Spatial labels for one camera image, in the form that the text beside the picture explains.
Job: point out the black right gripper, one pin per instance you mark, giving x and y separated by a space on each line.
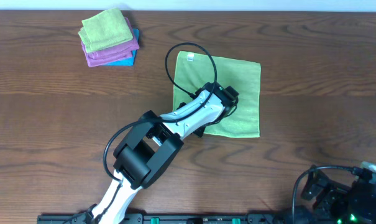
325 190

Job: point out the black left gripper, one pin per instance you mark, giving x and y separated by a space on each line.
199 131

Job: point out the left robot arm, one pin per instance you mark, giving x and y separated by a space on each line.
152 142

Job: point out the folded blue cloth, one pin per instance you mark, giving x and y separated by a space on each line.
128 58

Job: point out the folded pink cloth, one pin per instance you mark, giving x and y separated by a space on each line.
111 54

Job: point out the folded green cloth on stack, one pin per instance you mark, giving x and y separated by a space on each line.
104 30

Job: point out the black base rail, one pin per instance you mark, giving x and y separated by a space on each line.
138 218

